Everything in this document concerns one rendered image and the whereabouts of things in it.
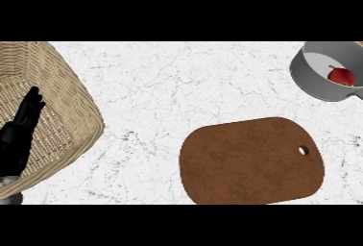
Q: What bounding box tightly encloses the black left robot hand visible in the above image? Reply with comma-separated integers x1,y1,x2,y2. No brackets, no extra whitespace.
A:
0,86,47,178

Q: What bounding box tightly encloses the brown wooden cutting board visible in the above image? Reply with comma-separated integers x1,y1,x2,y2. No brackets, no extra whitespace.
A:
177,116,326,206

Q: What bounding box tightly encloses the grey pot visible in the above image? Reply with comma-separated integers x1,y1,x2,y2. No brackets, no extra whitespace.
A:
287,41,363,103

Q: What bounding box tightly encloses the red pear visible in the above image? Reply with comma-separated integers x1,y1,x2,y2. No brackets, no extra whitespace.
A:
326,64,357,87

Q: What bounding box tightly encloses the tan wicker basket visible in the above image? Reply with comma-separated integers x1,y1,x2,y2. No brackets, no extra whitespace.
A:
0,41,106,200

